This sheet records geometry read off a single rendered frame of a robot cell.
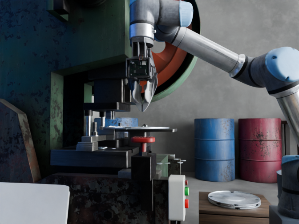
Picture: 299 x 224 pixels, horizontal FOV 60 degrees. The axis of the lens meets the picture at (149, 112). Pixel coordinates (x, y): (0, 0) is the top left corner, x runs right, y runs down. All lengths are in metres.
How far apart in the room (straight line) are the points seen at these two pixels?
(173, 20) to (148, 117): 3.73
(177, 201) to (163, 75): 0.81
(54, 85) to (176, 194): 0.63
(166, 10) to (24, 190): 0.78
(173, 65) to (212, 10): 3.38
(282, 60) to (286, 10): 4.06
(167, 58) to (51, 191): 0.95
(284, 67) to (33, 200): 0.94
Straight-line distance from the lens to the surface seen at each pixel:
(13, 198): 1.08
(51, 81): 1.09
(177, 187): 0.86
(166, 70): 1.48
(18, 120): 1.07
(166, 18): 0.83
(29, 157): 1.06
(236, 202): 1.59
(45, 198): 1.02
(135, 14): 0.81
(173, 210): 0.88
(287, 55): 0.93
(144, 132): 1.08
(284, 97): 0.96
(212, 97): 4.43
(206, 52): 0.98
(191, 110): 4.42
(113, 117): 1.16
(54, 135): 1.11
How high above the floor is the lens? 0.80
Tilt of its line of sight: 3 degrees up
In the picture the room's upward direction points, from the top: straight up
